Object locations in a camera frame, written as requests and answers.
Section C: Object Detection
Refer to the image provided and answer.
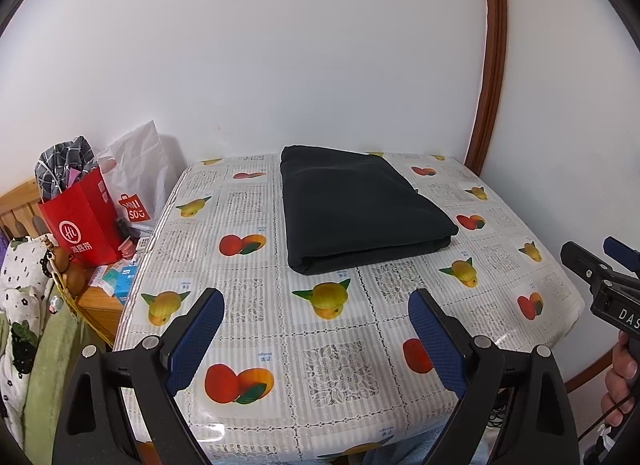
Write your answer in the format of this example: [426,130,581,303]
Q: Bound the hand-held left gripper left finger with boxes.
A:
[51,287,226,465]

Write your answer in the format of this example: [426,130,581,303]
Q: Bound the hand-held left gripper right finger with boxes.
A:
[407,287,581,465]

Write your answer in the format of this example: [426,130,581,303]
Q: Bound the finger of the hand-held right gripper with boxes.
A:
[602,236,640,277]
[560,240,621,296]

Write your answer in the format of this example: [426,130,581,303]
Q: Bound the black sweatshirt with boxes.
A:
[279,145,460,276]

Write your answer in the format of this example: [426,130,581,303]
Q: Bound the person's right forearm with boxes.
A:
[585,427,626,465]

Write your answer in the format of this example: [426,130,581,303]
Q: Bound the person's right hand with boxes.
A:
[602,332,640,426]

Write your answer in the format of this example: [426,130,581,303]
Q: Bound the brown wooden baseboard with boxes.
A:
[564,352,623,392]

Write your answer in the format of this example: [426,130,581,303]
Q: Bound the blue and white box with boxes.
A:
[97,260,141,303]

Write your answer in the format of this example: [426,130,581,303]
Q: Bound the wooden nightstand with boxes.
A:
[70,265,126,348]

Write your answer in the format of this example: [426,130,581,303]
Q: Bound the fruit print tablecloth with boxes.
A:
[112,152,586,461]

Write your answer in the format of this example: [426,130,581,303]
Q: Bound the green blanket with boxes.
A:
[22,290,108,441]

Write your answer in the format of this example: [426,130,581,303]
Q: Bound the red paper bag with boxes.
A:
[37,165,126,266]

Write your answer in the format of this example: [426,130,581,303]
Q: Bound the white floral blanket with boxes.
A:
[0,234,58,446]

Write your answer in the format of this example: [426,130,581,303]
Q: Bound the white plastic bag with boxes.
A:
[95,120,176,238]

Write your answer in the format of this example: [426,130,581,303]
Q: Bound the wooden headboard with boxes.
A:
[0,180,51,246]

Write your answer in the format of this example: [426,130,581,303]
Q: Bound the grey plaid cloth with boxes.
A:
[34,135,98,203]

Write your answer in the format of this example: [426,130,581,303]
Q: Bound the black cables under table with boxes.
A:
[487,390,516,428]

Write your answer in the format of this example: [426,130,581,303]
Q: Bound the thin black cable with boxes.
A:
[577,407,636,443]

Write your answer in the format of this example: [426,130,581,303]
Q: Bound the brown wooden door frame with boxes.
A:
[464,0,508,178]

